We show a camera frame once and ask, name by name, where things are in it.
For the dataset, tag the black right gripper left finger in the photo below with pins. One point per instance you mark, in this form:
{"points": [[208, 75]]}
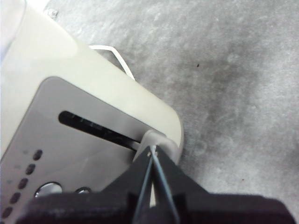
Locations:
{"points": [[93, 207]]}

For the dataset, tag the grey toaster lever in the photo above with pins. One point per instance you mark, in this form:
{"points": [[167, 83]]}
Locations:
{"points": [[169, 145]]}

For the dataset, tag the cream toaster with chrome rim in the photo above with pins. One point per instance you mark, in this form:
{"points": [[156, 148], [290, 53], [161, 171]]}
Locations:
{"points": [[70, 98]]}

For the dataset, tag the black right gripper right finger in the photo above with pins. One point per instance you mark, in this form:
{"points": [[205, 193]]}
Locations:
{"points": [[222, 210]]}

